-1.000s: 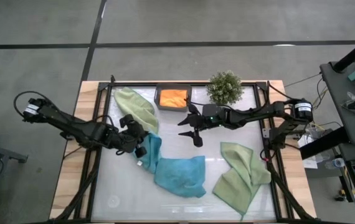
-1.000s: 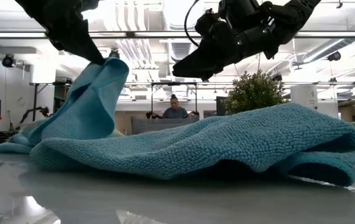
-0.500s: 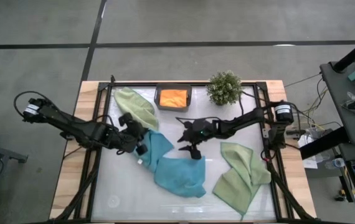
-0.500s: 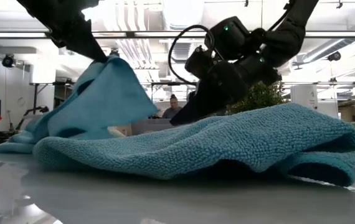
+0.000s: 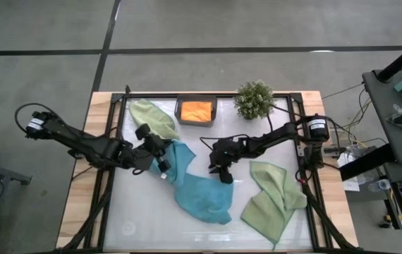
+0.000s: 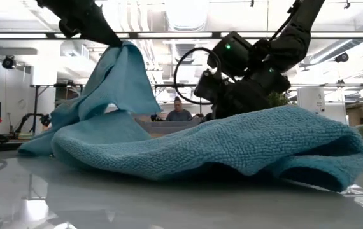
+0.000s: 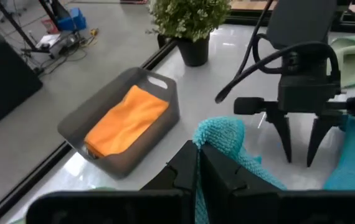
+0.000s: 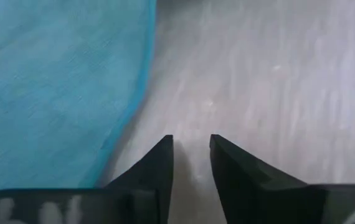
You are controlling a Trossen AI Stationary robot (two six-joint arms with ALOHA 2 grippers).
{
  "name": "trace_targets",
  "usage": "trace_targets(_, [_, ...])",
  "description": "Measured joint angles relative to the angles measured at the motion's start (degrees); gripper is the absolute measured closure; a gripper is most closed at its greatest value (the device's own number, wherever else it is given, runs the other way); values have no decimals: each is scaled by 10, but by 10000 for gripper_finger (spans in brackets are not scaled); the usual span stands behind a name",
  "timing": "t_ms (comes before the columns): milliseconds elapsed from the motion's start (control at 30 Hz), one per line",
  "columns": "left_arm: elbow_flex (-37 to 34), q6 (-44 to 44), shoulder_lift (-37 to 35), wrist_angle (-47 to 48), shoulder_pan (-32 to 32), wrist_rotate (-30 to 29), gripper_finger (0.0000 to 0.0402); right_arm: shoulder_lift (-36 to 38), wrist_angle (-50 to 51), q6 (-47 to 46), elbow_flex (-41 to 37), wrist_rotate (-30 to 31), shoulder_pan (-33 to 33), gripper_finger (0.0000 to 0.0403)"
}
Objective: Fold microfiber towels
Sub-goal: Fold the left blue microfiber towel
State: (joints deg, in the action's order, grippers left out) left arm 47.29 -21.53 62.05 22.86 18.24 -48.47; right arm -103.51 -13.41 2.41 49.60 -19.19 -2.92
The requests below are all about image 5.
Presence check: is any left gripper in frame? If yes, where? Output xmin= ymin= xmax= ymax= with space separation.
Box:
xmin=126 ymin=123 xmax=173 ymax=174

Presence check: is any green microfiber towel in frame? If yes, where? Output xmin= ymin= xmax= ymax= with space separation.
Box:
xmin=240 ymin=160 xmax=308 ymax=246
xmin=128 ymin=98 xmax=181 ymax=142

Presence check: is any dark grey plastic bin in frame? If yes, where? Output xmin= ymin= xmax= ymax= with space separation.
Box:
xmin=173 ymin=94 xmax=219 ymax=128

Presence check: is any orange microfiber towel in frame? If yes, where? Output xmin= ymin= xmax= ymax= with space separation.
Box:
xmin=180 ymin=101 xmax=213 ymax=123

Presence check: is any dark grey side desk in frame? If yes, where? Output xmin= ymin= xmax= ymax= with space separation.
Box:
xmin=362 ymin=68 xmax=402 ymax=167

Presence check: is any small potted artificial plant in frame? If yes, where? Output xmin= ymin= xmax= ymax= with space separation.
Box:
xmin=233 ymin=80 xmax=276 ymax=121

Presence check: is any clear plastic bottle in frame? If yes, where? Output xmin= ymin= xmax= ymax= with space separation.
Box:
xmin=368 ymin=179 xmax=392 ymax=193

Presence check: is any black aluminium table frame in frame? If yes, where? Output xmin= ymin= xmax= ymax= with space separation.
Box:
xmin=56 ymin=84 xmax=360 ymax=254

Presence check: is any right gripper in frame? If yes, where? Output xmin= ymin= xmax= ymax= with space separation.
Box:
xmin=207 ymin=138 xmax=243 ymax=186

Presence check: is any blue microfiber towel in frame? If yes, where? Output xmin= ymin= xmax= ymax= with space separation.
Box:
xmin=174 ymin=172 xmax=236 ymax=226

